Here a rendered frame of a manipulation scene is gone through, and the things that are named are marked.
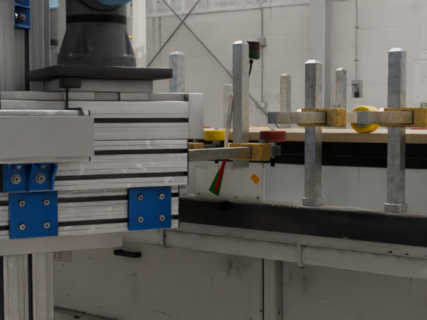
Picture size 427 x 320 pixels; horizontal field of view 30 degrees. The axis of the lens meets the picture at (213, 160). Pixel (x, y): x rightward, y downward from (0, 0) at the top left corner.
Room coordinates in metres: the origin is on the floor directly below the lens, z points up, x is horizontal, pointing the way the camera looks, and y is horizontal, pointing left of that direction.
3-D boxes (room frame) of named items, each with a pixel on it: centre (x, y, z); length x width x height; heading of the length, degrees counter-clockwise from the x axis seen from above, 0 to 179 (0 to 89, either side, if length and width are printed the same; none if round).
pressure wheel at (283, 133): (2.44, -0.18, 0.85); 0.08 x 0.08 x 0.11
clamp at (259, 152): (2.36, -0.10, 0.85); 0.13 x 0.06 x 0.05; 52
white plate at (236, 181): (2.37, -0.04, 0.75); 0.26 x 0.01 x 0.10; 52
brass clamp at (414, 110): (2.05, -0.49, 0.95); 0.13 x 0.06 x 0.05; 52
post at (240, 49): (2.37, -0.08, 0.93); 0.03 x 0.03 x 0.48; 52
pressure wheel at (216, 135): (2.62, -0.01, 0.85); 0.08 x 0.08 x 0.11
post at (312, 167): (2.22, -0.28, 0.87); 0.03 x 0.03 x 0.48; 52
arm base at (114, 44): (1.54, 0.22, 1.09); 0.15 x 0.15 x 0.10
